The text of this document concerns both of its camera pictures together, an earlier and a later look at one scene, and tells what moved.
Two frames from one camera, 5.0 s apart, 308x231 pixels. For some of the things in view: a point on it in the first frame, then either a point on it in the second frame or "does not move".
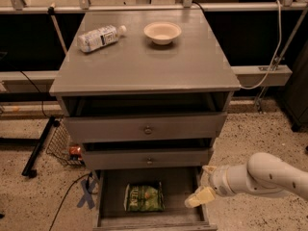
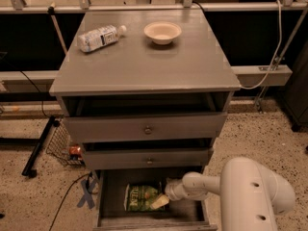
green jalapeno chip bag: x=144 y=197 does not move
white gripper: x=219 y=181 → x=173 y=190
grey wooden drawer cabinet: x=146 y=94 does not move
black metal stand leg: x=29 y=168 does not move
